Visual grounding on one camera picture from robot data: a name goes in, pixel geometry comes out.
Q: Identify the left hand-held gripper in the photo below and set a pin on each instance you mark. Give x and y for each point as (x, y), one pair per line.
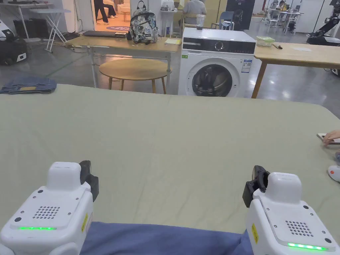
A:
(50, 212)

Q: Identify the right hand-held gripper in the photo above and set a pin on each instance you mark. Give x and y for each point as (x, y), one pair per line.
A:
(284, 212)

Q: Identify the bed with pale green sheet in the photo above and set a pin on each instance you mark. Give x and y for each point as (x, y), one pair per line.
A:
(170, 148)

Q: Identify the folded blue jeans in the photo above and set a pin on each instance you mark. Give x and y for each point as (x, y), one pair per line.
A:
(29, 85)

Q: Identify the blue garment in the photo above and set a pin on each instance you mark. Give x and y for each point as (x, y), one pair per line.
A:
(164, 239)

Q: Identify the white washing machine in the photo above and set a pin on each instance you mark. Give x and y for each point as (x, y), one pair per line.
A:
(212, 55)

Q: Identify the wooden desk with backpack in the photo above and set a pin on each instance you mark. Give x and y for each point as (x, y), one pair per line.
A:
(119, 43)

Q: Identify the black and white robot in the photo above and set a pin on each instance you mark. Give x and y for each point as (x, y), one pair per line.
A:
(12, 47)

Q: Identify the group of people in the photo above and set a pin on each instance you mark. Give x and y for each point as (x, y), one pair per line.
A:
(105, 9)
(281, 13)

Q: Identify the white desk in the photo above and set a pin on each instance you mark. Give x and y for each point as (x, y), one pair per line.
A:
(21, 10)

